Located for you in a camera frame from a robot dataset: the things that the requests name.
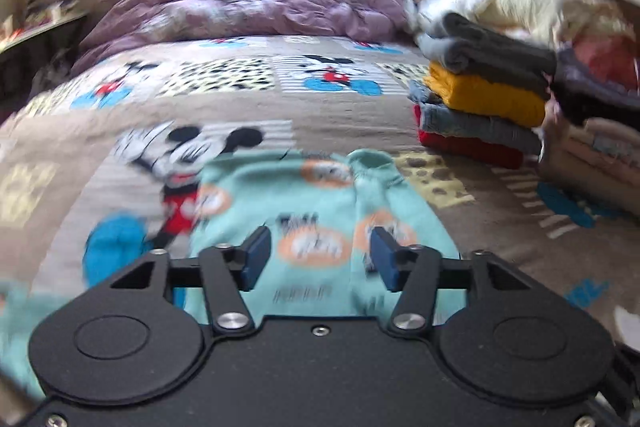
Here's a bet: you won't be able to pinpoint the teal patterned child garment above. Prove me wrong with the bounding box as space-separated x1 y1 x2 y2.
1 150 460 401

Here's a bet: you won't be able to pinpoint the white cream clothes pile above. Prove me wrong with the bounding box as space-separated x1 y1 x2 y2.
405 0 636 49

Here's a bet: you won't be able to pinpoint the cluttered side shelf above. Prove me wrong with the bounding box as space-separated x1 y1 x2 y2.
1 0 89 114

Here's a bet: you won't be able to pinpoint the purple pink folded clothes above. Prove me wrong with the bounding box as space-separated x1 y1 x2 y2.
540 37 639 216

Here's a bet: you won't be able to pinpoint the blue grey folded jeans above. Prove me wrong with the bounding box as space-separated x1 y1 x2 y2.
408 80 541 156

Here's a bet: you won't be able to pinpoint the red folded garment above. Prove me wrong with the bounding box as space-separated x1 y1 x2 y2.
413 105 526 169

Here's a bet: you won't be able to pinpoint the purple crumpled duvet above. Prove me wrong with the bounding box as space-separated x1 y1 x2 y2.
74 0 407 74

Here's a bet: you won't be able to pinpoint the yellow folded sweater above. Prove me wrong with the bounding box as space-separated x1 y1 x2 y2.
423 63 546 129

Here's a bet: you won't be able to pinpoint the dark grey folded garment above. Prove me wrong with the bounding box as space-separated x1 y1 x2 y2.
414 12 556 101

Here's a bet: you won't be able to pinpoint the Mickey Mouse bed blanket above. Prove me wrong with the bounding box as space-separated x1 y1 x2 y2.
1 37 639 345

